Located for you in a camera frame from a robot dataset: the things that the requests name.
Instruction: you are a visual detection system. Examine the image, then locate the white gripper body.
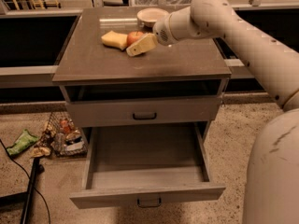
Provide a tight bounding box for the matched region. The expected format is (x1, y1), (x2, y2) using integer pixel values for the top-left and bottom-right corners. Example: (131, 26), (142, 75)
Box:
(152, 15), (172, 46)

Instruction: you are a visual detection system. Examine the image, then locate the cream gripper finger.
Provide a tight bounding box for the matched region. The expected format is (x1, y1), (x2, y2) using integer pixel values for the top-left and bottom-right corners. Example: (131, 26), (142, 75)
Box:
(126, 33), (158, 57)

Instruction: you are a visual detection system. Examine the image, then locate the red apple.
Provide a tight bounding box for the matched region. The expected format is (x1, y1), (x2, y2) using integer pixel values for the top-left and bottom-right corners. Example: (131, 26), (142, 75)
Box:
(127, 31), (144, 46)

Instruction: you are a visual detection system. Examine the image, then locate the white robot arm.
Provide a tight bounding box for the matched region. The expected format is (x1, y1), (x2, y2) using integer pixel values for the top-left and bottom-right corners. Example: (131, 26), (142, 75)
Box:
(127, 0), (299, 224)

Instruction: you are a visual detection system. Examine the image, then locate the grey drawer cabinet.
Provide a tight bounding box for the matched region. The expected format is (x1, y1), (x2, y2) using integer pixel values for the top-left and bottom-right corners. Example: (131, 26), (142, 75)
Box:
(51, 5), (232, 210)

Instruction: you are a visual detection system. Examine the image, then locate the closed middle drawer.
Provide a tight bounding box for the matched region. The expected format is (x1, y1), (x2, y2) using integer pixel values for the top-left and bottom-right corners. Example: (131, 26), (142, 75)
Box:
(66, 97), (221, 128)

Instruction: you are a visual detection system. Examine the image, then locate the open lower drawer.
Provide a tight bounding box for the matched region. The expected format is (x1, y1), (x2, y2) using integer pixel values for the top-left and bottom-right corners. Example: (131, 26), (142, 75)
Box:
(70, 122), (225, 209)

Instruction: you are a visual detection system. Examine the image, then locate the white bowl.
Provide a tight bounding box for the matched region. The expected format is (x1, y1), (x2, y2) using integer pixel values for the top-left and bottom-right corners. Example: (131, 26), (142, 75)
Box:
(136, 8), (168, 28)

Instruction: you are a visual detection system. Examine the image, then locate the yellow sponge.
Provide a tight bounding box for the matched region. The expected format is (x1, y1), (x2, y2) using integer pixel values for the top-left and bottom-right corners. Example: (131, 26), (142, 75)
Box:
(101, 31), (127, 50)

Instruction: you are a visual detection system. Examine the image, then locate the green snack bag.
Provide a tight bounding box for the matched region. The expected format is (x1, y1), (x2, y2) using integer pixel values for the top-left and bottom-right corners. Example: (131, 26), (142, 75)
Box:
(7, 129), (38, 157)

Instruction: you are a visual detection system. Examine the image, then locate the black stand leg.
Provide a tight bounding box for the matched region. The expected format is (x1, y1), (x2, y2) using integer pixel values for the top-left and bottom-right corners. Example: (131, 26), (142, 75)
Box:
(0, 158), (44, 224)

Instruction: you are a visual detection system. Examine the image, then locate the wire basket with snacks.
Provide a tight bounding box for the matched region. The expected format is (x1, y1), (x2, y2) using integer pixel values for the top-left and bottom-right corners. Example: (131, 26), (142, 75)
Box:
(32, 112), (87, 158)

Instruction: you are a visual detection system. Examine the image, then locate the black cable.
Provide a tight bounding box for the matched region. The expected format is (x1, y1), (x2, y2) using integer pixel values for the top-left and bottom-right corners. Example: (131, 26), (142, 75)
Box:
(0, 138), (52, 224)

